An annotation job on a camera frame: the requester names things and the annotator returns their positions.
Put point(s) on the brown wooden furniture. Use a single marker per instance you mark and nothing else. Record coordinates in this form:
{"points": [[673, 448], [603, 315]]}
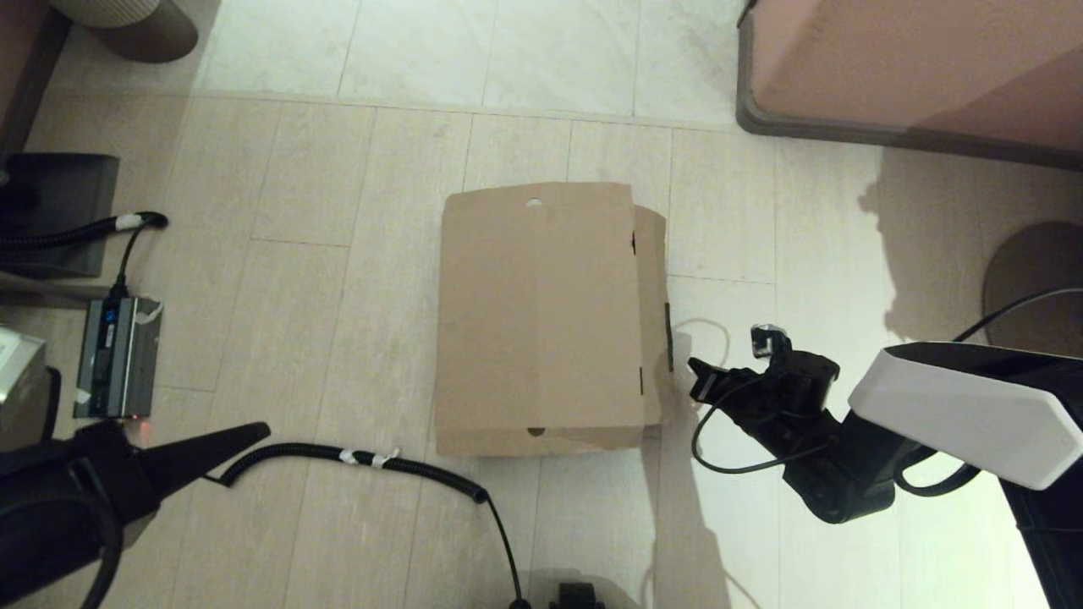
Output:
{"points": [[24, 59]]}

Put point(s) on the dark grey plastic bin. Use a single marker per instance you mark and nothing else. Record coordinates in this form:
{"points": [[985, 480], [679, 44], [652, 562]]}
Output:
{"points": [[66, 188]]}

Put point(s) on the round dark brown stand base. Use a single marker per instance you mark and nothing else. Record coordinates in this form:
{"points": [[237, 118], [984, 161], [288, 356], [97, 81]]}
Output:
{"points": [[1041, 254]]}

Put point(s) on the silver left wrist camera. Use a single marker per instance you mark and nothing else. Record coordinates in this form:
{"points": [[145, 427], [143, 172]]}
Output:
{"points": [[19, 372]]}

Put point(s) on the brown cardboard shoe box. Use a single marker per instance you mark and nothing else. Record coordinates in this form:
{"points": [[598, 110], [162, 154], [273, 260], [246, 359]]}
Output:
{"points": [[541, 321]]}

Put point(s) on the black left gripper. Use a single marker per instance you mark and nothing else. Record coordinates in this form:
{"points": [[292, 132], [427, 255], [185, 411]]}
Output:
{"points": [[118, 474]]}

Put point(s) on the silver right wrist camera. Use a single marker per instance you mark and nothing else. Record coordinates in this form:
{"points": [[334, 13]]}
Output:
{"points": [[770, 340]]}

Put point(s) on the round beige ribbed basket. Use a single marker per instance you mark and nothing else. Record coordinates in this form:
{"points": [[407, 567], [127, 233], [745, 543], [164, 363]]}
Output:
{"points": [[135, 25]]}

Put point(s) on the grey power inverter box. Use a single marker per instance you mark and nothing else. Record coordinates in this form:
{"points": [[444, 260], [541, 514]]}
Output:
{"points": [[117, 355]]}

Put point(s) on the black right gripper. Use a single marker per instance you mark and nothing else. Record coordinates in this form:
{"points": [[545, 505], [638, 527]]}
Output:
{"points": [[791, 397]]}

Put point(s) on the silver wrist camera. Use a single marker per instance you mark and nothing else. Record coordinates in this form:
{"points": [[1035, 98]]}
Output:
{"points": [[19, 372], [770, 340]]}

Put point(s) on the grey and black robot base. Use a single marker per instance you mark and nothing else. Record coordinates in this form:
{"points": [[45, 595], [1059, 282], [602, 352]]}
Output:
{"points": [[577, 597]]}

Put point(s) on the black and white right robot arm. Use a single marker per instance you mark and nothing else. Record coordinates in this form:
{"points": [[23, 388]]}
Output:
{"points": [[973, 406]]}

